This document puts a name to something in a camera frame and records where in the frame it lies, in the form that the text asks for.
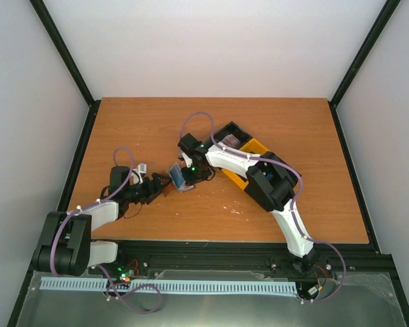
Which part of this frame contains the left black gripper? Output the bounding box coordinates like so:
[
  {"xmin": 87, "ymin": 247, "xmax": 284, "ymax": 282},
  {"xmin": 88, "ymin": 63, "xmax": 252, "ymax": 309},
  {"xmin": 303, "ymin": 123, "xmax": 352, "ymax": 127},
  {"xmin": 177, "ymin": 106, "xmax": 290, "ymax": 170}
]
[{"xmin": 125, "ymin": 173, "xmax": 173, "ymax": 205}]

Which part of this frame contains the brown leather card holder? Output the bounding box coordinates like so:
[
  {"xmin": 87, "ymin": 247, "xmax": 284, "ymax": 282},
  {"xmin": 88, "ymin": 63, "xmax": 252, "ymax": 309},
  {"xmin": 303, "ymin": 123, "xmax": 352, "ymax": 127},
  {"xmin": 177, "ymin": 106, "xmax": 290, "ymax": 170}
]
[{"xmin": 163, "ymin": 163, "xmax": 195, "ymax": 196}]

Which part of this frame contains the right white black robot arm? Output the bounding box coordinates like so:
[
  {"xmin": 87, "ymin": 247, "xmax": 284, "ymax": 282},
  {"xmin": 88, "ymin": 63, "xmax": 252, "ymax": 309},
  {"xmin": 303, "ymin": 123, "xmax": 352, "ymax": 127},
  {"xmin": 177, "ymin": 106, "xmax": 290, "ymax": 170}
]
[{"xmin": 178, "ymin": 129, "xmax": 318, "ymax": 273}]

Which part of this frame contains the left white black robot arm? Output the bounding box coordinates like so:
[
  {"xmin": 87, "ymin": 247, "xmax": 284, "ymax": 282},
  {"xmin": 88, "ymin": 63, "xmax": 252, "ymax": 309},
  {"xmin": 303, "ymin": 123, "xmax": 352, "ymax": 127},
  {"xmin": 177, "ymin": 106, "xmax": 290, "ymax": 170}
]
[{"xmin": 31, "ymin": 163, "xmax": 172, "ymax": 276}]

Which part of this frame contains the red white card stack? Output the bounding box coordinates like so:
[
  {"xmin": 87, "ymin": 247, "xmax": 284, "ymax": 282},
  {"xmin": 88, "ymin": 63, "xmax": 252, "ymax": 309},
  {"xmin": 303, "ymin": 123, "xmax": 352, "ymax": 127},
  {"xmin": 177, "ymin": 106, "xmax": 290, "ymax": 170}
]
[{"xmin": 221, "ymin": 134, "xmax": 242, "ymax": 149}]

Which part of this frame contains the black bin with red cards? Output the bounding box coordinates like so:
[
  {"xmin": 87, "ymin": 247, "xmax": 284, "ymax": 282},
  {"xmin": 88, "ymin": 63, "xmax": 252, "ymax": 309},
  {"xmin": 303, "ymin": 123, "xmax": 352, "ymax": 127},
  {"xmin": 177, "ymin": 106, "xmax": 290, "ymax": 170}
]
[{"xmin": 213, "ymin": 121, "xmax": 252, "ymax": 150}]

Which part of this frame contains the yellow card bin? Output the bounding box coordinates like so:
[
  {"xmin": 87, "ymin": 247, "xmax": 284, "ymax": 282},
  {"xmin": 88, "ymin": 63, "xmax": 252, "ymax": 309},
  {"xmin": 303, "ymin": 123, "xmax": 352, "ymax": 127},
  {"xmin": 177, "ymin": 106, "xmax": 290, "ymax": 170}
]
[{"xmin": 222, "ymin": 138, "xmax": 269, "ymax": 190}]

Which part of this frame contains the left electronics board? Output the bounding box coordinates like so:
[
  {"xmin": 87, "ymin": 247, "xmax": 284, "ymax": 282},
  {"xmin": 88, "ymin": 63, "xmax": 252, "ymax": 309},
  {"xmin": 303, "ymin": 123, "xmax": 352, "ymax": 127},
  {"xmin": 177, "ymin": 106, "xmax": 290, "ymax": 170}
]
[{"xmin": 117, "ymin": 259, "xmax": 140, "ymax": 282}]

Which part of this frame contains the right electronics connector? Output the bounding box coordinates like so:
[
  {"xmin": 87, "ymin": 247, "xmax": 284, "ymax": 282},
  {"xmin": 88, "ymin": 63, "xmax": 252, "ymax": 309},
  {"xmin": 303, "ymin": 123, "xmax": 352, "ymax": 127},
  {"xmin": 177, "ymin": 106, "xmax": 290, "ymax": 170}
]
[{"xmin": 307, "ymin": 264, "xmax": 329, "ymax": 298}]

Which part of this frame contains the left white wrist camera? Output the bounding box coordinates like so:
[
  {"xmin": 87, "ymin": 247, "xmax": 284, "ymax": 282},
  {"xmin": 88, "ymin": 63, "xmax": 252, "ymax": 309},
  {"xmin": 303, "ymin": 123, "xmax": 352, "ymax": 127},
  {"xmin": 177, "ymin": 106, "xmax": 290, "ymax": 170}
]
[{"xmin": 131, "ymin": 163, "xmax": 147, "ymax": 184}]

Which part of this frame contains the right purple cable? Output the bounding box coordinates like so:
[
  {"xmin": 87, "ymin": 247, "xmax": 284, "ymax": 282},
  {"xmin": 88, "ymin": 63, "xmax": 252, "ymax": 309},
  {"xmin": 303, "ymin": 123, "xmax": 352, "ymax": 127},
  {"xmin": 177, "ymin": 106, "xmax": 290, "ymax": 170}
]
[{"xmin": 179, "ymin": 111, "xmax": 348, "ymax": 305}]

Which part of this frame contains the black aluminium frame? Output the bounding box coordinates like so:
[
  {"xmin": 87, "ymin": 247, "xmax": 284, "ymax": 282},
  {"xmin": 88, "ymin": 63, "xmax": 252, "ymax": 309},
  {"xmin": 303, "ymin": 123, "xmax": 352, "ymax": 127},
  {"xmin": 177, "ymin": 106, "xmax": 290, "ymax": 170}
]
[{"xmin": 6, "ymin": 0, "xmax": 409, "ymax": 327}]

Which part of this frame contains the light blue cable duct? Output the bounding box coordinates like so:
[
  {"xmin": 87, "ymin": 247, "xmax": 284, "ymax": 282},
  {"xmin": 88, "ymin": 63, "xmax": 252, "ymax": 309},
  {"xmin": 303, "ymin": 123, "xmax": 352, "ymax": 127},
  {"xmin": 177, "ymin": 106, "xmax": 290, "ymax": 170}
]
[{"xmin": 39, "ymin": 277, "xmax": 297, "ymax": 297}]

